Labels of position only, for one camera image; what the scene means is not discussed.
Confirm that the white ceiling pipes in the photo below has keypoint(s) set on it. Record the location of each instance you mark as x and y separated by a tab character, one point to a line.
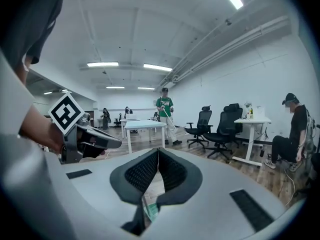
230	41

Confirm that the ceiling dome sensor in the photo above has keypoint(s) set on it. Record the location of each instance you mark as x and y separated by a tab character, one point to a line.
228	22

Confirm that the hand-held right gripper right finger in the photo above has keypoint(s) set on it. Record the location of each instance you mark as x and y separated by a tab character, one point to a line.
212	209

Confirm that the white standing desk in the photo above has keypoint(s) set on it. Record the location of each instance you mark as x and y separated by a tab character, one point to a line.
252	120

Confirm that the white long desk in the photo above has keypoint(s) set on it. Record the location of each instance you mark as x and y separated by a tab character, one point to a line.
130	120

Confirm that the flower vase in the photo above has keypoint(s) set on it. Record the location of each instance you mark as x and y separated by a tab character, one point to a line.
248	111

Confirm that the black office chair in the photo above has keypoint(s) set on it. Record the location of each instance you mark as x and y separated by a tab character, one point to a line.
315	164
202	121
238	116
117	120
223	131

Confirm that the person's left forearm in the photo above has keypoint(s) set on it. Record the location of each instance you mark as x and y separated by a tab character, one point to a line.
42	131

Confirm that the light blue table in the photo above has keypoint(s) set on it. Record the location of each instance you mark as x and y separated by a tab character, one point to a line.
145	124

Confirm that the white card box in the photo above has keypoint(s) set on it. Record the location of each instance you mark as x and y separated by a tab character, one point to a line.
260	112

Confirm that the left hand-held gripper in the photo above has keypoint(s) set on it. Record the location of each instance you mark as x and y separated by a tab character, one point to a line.
66	112

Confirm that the person's left hand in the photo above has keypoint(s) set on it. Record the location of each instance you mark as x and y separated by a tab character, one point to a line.
93	149

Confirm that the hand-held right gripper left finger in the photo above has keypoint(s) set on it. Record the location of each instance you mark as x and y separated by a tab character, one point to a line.
100	189

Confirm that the white flat mop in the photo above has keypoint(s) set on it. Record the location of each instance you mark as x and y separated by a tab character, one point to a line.
172	124

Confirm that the person's black shirt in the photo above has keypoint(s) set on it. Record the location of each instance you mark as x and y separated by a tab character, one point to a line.
30	16

